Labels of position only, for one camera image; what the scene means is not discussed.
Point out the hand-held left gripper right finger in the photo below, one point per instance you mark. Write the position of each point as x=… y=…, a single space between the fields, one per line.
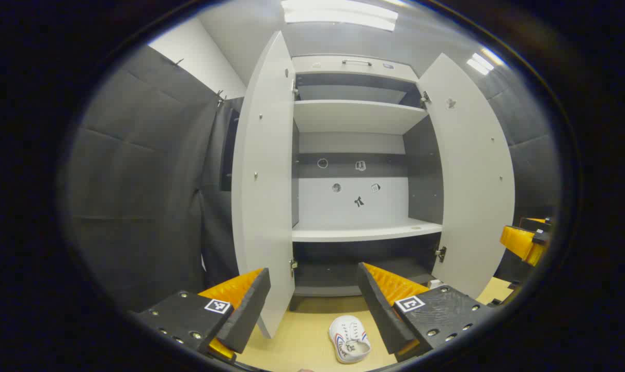
x=379 y=305

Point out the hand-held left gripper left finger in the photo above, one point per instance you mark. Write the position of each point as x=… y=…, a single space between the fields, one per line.
x=248 y=310

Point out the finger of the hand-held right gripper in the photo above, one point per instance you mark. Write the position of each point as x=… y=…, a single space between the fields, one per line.
x=519 y=242

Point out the white striped shoe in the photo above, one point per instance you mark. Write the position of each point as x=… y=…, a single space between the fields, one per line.
x=348 y=341

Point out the white cabinet door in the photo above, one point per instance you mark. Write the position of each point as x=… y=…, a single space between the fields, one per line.
x=263 y=181
x=472 y=196

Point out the white shoe cabinet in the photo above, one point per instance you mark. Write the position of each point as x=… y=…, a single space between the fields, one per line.
x=354 y=116

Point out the metal door hinge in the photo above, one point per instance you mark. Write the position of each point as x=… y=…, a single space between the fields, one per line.
x=295 y=90
x=293 y=266
x=425 y=97
x=441 y=253

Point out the white cabinet drawer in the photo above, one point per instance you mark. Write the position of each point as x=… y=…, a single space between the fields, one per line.
x=333 y=66

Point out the white paper booklet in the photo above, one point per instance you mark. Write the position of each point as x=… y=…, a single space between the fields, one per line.
x=435 y=283

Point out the small ceiling light panel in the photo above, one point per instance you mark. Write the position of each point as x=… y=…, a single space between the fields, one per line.
x=482 y=63

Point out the large ceiling light panel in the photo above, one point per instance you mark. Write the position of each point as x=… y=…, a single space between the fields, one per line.
x=338 y=14

